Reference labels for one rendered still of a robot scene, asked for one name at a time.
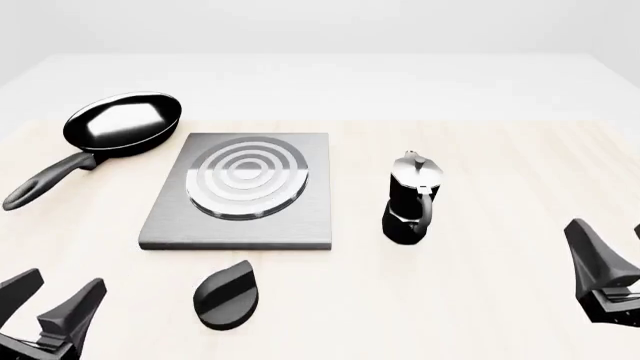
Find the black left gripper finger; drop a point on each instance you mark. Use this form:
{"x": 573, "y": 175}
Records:
{"x": 17, "y": 294}
{"x": 72, "y": 313}

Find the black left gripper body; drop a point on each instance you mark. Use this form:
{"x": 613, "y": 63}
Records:
{"x": 30, "y": 348}

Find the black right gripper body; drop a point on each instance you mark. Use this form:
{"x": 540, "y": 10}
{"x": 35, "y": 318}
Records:
{"x": 617, "y": 303}

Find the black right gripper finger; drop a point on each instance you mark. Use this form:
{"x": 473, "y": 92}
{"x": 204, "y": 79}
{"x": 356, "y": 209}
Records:
{"x": 637, "y": 231}
{"x": 595, "y": 262}

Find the round black stove knob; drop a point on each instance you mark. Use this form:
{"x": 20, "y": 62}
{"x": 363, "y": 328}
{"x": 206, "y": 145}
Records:
{"x": 225, "y": 300}

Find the flat stove plate with rings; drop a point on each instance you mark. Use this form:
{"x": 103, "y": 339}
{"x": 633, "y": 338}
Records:
{"x": 240, "y": 221}

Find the black frying pan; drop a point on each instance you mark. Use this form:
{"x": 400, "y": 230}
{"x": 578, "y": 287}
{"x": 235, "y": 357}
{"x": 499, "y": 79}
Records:
{"x": 125, "y": 127}

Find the black and silver moka pot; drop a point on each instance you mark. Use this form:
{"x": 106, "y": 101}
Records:
{"x": 407, "y": 210}

